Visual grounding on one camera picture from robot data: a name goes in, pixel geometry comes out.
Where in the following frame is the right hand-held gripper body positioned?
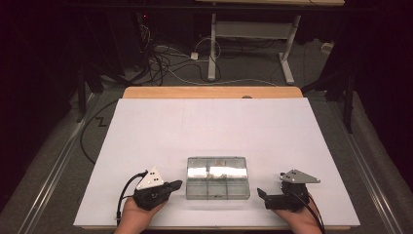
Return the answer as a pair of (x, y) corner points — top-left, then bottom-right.
(265, 169), (320, 213)

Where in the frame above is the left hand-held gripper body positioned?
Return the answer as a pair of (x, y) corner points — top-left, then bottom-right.
(132, 166), (171, 212)

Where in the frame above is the clear plastic compartment box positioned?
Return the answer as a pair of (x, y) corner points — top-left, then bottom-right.
(185, 156), (251, 201)

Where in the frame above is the person's right hand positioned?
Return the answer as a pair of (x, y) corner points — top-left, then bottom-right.
(272, 194), (324, 234)

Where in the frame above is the person's left hand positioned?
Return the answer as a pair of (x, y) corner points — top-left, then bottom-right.
(114, 197), (169, 234)

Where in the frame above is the white table sheet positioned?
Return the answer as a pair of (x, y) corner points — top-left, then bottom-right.
(73, 97), (361, 228)

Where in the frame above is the black metal stand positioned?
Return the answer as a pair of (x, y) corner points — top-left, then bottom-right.
(301, 62), (356, 135)
(76, 62), (88, 124)

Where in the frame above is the white floor box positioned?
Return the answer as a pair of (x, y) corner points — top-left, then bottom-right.
(320, 42), (335, 56)

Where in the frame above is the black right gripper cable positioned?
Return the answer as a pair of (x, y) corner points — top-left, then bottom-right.
(285, 188), (326, 234)

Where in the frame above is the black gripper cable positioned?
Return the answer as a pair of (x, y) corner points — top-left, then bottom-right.
(285, 188), (326, 234)
(116, 170), (149, 227)

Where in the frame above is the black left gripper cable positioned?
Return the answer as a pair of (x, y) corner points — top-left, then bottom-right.
(116, 170), (149, 227)

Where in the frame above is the aluminium floor rail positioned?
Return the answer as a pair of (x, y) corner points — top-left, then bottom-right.
(16, 92), (102, 234)
(325, 97), (404, 234)

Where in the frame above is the black floor cable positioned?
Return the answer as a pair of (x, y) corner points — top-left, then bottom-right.
(80, 98), (120, 165)

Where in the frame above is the white floor cable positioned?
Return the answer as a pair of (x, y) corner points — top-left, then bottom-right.
(155, 45), (278, 88)

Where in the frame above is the tangle of black floor cables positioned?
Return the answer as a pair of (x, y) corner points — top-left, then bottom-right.
(139, 22), (212, 87)

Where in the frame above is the white metal frame desk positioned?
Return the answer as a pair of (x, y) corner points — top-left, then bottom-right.
(195, 0), (346, 86)

